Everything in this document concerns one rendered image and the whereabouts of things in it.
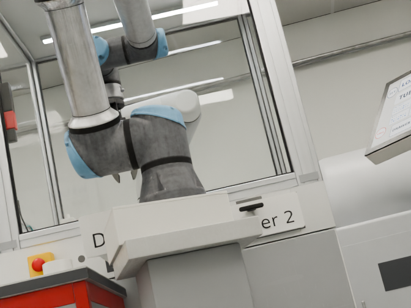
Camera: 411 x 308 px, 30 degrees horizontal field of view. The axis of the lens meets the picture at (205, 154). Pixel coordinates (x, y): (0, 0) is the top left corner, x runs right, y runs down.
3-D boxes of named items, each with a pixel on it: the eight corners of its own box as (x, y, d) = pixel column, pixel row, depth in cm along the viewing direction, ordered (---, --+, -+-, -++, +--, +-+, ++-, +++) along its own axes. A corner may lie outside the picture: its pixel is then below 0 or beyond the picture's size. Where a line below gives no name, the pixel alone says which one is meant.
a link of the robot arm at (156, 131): (190, 151, 166) (178, 94, 169) (129, 164, 166) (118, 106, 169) (194, 165, 177) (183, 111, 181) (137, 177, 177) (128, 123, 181)
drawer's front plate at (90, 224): (196, 233, 197) (186, 192, 199) (85, 258, 196) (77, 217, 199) (196, 234, 198) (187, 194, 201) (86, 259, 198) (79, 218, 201)
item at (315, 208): (336, 226, 229) (323, 180, 233) (2, 302, 228) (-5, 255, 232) (309, 263, 321) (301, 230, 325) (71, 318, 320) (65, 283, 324)
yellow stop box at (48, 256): (53, 274, 224) (49, 250, 226) (29, 280, 224) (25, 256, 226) (57, 276, 229) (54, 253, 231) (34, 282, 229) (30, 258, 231)
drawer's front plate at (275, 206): (305, 226, 228) (296, 190, 231) (210, 247, 228) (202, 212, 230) (304, 227, 230) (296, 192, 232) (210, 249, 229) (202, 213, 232)
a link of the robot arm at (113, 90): (96, 96, 208) (125, 89, 208) (99, 112, 207) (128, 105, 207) (90, 87, 201) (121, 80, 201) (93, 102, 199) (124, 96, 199)
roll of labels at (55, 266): (46, 278, 177) (43, 261, 178) (43, 283, 183) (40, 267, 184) (76, 274, 179) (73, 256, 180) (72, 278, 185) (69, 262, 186)
